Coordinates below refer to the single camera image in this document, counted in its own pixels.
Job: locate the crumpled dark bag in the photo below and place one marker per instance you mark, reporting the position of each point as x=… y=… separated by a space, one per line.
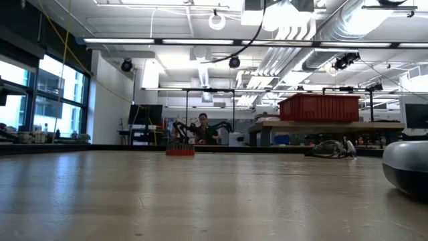
x=329 y=149

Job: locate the black background rig frame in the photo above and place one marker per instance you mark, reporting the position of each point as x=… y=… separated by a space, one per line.
x=186 y=114

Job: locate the black aluminium frame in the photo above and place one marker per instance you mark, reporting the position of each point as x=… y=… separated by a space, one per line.
x=100 y=147

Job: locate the person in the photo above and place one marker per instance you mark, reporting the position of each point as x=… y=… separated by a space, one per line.
x=204 y=132

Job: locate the black camera stand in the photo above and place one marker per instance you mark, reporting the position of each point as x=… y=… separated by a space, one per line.
x=371 y=103

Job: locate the black beam with light strips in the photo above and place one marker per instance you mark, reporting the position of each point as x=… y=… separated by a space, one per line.
x=160 y=41

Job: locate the blue bin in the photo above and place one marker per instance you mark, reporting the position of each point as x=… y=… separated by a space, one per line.
x=281 y=139

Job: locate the silver ventilation duct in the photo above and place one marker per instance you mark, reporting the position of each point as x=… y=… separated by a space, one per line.
x=337 y=26

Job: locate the red and black bit holder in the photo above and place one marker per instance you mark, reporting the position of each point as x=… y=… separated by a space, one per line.
x=180 y=151

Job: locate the black monitor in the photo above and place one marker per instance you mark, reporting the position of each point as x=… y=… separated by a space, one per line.
x=145 y=114
x=417 y=115

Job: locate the large red ribbed bin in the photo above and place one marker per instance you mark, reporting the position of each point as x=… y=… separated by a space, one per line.
x=319 y=107

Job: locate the black ceiling camera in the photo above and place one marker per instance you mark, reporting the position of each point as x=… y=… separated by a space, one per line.
x=234 y=62
x=126 y=65
x=344 y=61

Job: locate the white device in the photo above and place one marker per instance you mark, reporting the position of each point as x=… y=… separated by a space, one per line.
x=235 y=139

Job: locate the black background robot arm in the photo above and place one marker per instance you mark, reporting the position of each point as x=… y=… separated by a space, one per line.
x=222 y=126
x=180 y=129

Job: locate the wooden workbench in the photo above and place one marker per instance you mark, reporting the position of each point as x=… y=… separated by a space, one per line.
x=326 y=126

